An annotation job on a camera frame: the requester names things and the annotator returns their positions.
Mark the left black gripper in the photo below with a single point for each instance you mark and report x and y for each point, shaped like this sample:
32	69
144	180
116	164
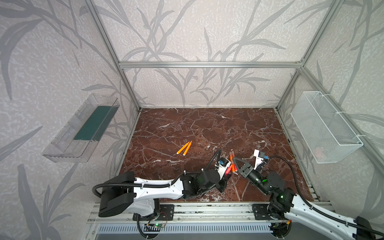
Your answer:
226	177

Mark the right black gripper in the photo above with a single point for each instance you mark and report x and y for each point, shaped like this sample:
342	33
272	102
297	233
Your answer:
246	170

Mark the orange marker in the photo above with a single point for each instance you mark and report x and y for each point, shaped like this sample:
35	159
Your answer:
231	158
187	148
182	148

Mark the pink marker group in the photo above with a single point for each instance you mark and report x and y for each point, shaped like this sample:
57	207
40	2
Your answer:
228	171

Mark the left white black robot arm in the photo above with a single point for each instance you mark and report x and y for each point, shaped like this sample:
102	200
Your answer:
141	196

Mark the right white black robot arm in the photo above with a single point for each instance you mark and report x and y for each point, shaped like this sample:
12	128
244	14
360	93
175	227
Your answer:
290	205

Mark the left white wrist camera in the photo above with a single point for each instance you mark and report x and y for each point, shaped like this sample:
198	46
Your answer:
222	166

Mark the aluminium frame rail front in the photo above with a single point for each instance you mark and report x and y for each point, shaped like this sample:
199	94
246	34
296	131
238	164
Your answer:
190	212

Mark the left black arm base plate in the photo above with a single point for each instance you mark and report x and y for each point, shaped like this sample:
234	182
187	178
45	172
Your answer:
164	213

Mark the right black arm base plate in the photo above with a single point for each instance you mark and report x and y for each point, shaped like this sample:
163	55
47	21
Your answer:
260	212

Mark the white wire mesh basket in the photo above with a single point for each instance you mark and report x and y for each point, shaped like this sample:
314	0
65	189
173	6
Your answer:
326	132

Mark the clear plastic wall bin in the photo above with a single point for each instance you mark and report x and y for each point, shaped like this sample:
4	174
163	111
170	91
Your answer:
78	139

